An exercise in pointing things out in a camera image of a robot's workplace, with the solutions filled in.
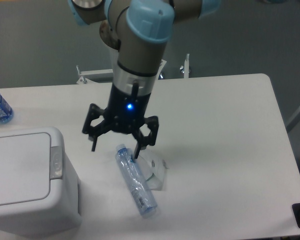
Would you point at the empty clear plastic bottle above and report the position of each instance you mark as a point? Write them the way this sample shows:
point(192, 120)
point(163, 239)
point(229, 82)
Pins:
point(135, 181)

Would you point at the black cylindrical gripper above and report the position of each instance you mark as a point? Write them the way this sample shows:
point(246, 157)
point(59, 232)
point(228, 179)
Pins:
point(127, 112)

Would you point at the white metal base frame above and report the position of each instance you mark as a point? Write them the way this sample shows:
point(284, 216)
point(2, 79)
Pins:
point(106, 75)

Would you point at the white push-lid trash can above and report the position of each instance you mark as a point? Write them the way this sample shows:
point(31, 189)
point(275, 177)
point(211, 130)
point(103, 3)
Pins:
point(39, 187)

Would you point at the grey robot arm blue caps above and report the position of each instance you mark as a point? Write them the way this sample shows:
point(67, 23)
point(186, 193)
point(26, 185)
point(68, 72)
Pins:
point(142, 29)

